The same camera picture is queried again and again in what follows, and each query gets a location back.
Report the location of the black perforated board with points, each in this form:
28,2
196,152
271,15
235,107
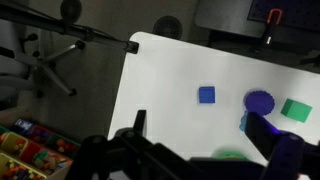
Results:
293,13

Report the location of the black round ribbed disc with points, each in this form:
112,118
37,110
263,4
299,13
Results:
168,27

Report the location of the bin of colourful toys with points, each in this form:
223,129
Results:
30,153

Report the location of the black camera stand pole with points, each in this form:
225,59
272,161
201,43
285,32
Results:
76,30

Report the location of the green bowl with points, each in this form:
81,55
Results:
230,155

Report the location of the office chair base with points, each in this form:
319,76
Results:
50,63

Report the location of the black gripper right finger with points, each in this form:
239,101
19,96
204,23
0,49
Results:
261,130

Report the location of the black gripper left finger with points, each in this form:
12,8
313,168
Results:
141,121

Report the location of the red and black clamp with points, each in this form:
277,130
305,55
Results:
271,28

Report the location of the light blue toy piece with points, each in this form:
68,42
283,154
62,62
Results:
243,122

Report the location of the blue cube block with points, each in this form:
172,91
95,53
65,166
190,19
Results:
206,95

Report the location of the green cube block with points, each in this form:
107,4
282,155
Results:
296,110

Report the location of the dark round disc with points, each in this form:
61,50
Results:
70,9

